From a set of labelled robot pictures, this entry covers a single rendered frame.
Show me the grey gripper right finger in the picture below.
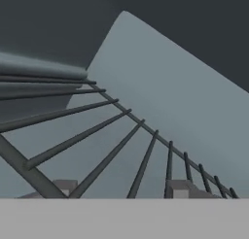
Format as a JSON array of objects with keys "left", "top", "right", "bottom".
[{"left": 164, "top": 179, "right": 225, "bottom": 199}]

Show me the grey toaster oven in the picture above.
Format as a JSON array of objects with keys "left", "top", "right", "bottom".
[{"left": 0, "top": 0, "right": 249, "bottom": 199}]

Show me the grey oven heating rod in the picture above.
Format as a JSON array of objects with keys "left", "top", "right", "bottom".
[{"left": 0, "top": 51, "right": 89, "bottom": 82}]

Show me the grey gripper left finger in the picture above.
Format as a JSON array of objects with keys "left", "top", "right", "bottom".
[{"left": 18, "top": 179, "right": 79, "bottom": 199}]

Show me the dark grey wire oven rack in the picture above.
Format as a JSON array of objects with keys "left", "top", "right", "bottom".
[{"left": 0, "top": 73, "right": 240, "bottom": 199}]

